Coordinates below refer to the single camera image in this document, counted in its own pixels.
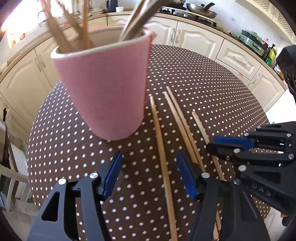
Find white chair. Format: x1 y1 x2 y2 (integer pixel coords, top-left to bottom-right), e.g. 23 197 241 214
1 108 31 212

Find kitchen window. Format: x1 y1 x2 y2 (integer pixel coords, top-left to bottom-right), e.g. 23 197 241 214
0 0 47 49

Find green bottle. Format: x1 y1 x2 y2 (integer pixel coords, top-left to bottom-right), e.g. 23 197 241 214
265 44 278 67

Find cream base cabinets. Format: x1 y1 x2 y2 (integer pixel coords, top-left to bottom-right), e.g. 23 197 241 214
1 14 286 140

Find brown polka dot tablecloth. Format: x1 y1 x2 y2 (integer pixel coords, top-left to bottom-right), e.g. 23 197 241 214
27 44 273 241

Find steel wok with handle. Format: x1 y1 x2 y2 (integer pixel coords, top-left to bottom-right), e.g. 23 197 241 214
186 3 217 19

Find green countertop appliance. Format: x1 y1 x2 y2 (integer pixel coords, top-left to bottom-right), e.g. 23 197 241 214
239 30 268 57

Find wooden chopstick in cup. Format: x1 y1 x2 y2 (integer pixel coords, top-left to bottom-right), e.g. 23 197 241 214
82 0 90 50
57 1 95 49
119 0 146 42

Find black gas stove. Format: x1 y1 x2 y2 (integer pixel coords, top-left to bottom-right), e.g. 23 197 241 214
158 6 217 28

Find pink paper cup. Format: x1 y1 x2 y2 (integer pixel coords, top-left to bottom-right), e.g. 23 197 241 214
51 25 154 141

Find wooden chopstick on table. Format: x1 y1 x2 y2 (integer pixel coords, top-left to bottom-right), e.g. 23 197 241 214
165 86 223 232
192 111 225 181
149 96 178 241
164 91 219 240

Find white mug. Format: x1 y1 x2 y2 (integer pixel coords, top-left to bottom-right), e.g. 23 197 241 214
115 6 125 13

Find black electric kettle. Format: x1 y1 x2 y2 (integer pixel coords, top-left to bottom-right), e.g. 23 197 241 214
106 0 118 13

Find cream wall cabinet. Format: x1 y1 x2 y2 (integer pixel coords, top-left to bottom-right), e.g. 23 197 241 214
236 0 295 44

